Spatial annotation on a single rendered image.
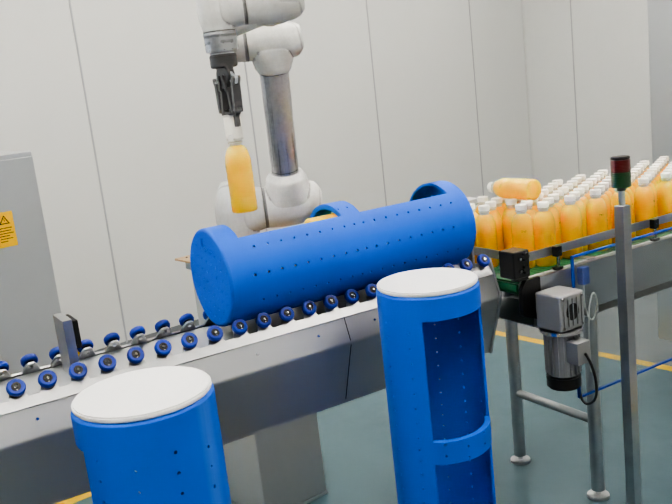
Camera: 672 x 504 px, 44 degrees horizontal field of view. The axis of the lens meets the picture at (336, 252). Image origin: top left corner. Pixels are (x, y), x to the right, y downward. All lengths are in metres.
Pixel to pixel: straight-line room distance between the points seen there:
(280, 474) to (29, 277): 1.36
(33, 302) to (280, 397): 1.60
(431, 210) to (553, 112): 5.14
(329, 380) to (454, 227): 0.62
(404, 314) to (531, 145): 5.77
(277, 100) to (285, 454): 1.32
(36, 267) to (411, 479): 2.00
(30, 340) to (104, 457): 2.16
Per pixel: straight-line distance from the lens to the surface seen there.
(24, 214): 3.72
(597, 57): 7.42
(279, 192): 3.03
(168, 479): 1.67
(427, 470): 2.36
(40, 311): 3.79
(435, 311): 2.19
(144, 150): 5.35
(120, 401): 1.70
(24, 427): 2.18
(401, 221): 2.55
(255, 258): 2.29
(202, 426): 1.68
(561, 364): 2.80
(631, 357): 2.99
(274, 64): 2.88
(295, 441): 3.28
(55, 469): 2.26
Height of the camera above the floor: 1.60
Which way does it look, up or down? 12 degrees down
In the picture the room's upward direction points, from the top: 6 degrees counter-clockwise
